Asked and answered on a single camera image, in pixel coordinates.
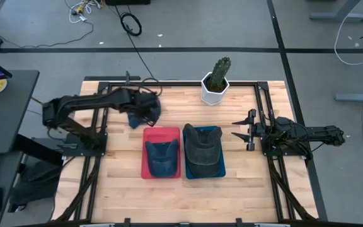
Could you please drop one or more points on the blue translucent plastic bin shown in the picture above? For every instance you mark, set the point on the blue translucent plastic bin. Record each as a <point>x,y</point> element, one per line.
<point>222,167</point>

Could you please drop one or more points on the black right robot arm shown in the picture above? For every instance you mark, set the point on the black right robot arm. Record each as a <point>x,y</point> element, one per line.
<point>310,134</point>

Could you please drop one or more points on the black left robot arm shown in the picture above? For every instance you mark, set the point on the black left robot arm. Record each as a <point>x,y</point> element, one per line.
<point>90,100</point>

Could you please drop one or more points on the dark gray cap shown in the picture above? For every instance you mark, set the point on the dark gray cap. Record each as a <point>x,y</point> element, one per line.
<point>202,151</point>

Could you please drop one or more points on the white hexagonal plant pot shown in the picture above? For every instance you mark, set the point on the white hexagonal plant pot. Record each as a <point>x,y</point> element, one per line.
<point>211,96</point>

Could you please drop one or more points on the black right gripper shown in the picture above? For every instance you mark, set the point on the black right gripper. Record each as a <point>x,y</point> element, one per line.
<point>260,130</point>

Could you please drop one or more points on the black desk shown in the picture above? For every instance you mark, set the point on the black desk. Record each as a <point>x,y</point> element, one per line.
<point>8,110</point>

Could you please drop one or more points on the blue denim cap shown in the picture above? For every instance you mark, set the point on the blue denim cap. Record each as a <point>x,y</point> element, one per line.
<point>135,121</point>
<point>162,159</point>

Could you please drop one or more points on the green cactus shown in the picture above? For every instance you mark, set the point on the green cactus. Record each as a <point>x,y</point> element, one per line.
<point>221,71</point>

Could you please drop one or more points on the gray desk leg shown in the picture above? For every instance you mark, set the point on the gray desk leg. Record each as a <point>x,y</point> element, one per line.
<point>339,14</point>
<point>358,96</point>

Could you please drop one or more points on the black box on floor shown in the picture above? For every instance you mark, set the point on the black box on floor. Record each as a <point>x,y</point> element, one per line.
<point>127,2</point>

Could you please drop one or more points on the pink translucent plastic bin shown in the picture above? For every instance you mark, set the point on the pink translucent plastic bin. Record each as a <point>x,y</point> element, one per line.
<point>161,134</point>

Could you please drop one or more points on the black bag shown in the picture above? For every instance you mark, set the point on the black bag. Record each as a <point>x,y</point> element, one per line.
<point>36,186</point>

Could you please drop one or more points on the black aluminium table frame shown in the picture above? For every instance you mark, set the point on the black aluminium table frame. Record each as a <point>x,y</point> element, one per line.
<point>271,104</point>

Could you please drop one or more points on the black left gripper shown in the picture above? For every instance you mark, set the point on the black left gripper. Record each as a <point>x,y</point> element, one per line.
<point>142,99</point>

